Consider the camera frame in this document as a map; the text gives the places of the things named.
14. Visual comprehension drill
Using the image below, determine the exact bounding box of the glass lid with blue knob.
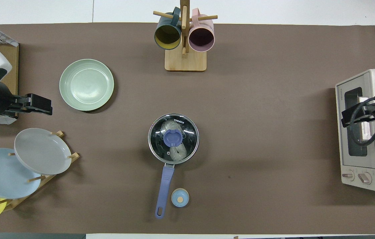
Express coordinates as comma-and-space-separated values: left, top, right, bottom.
147, 113, 200, 165

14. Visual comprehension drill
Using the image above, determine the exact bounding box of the grey plate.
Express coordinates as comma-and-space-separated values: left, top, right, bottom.
14, 127, 72, 176

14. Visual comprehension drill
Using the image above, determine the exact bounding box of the light green plate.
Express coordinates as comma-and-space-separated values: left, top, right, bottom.
59, 58, 115, 112

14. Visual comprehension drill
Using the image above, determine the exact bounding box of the wooden plate rack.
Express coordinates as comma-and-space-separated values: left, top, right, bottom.
0, 130, 80, 211

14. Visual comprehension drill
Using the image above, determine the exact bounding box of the light blue plate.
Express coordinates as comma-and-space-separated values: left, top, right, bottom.
0, 148, 42, 199

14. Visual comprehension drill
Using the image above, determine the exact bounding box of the brown table mat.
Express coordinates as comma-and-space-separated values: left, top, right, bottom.
0, 22, 375, 235

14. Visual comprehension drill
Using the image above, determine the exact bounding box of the teal mug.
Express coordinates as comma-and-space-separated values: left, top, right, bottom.
154, 7, 182, 50

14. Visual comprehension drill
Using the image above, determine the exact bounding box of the dark blue saucepan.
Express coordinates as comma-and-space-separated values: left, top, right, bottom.
147, 113, 200, 219

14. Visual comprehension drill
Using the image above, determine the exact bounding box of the wooden mug tree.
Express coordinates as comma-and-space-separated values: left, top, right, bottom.
153, 0, 218, 72

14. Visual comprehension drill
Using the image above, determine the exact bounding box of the pink mug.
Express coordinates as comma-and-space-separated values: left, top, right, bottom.
188, 8, 215, 53

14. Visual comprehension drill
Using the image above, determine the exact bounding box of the black wire basket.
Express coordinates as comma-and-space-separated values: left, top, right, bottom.
0, 28, 19, 47

